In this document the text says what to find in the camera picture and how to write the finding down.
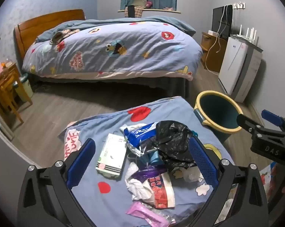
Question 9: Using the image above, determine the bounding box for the small green white bin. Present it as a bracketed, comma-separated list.
[14, 73, 34, 100]

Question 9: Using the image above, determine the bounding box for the white cable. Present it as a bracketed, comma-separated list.
[205, 4, 229, 70]

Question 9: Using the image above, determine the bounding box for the printed blue pillow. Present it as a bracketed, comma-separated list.
[59, 96, 230, 227]

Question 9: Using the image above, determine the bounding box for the white green tissue pack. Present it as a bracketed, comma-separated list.
[95, 133, 127, 179]

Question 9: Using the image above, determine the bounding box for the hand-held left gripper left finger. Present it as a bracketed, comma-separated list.
[17, 138, 97, 227]

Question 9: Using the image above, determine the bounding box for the purple wrapper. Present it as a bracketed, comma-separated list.
[136, 166, 168, 182]

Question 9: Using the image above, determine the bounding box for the red white packet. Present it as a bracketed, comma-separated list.
[145, 173, 176, 210]

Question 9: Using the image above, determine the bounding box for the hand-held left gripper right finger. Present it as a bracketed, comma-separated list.
[188, 136, 269, 227]

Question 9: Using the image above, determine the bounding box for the clear plastic wrap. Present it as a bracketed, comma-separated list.
[182, 166, 204, 182]

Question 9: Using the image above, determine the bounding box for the checked cloth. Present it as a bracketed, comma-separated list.
[124, 5, 145, 18]

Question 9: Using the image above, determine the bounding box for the blue white snack wrapper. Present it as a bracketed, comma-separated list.
[120, 122, 162, 158]

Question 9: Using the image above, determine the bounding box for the wooden nightstand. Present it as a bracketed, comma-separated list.
[200, 31, 228, 74]

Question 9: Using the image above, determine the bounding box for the small wooden table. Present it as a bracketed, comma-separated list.
[0, 61, 34, 124]

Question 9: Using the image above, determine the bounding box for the white printed bag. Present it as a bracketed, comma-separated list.
[259, 161, 279, 190]

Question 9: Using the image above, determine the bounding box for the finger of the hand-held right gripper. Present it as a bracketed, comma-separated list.
[236, 114, 263, 133]
[261, 109, 285, 127]

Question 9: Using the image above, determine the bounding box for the window sill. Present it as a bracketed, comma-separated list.
[118, 8, 181, 14]

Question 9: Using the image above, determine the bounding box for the pink wrapper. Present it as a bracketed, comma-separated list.
[126, 201, 176, 227]

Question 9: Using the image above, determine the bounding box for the blue bin with yellow rim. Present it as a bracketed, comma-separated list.
[194, 90, 243, 142]

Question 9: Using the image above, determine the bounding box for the wooden headboard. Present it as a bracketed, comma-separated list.
[13, 9, 86, 63]

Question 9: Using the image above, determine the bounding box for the black plastic bag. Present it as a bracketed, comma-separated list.
[152, 120, 200, 171]

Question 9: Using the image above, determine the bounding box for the dark bed skirt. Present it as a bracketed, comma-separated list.
[29, 73, 192, 97]

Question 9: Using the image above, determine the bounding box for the white router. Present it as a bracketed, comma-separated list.
[236, 25, 258, 45]

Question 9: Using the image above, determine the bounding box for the printed blue quilt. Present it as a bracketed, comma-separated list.
[22, 15, 203, 81]

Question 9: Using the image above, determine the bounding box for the white air purifier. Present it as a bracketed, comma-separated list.
[218, 34, 263, 103]

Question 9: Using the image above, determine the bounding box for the black monitor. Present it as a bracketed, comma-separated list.
[212, 5, 233, 38]

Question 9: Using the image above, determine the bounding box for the white tissue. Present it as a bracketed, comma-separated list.
[125, 162, 155, 201]

